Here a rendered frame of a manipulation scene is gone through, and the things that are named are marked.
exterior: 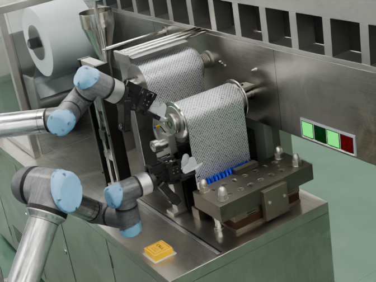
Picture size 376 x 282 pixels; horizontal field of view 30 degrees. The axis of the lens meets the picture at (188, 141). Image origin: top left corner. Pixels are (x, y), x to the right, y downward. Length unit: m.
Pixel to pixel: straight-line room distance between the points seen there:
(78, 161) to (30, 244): 1.20
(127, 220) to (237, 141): 0.50
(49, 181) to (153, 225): 0.63
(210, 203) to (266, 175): 0.24
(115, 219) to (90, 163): 0.80
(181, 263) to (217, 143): 0.45
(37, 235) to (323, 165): 3.07
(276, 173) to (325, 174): 2.24
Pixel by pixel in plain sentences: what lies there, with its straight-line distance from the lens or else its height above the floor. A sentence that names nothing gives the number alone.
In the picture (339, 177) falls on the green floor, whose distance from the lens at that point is 4.61.
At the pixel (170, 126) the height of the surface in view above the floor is 1.24.
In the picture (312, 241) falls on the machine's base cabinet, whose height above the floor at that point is 0.78.
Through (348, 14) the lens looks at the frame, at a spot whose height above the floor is 1.60.
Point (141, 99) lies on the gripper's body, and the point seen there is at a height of 1.38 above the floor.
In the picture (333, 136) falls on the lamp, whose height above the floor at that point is 1.19.
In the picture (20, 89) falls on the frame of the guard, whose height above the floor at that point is 1.23.
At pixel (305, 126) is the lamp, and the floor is 1.19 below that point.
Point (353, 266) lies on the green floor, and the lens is 3.76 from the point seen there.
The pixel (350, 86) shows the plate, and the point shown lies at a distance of 2.15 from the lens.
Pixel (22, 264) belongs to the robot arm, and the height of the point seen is 1.15.
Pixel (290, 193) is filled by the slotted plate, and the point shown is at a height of 0.95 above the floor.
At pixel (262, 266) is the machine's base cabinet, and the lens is 2.40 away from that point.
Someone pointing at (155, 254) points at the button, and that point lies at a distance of 2.29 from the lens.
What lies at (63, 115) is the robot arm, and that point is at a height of 1.43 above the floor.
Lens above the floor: 2.12
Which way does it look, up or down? 23 degrees down
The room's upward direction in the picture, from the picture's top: 9 degrees counter-clockwise
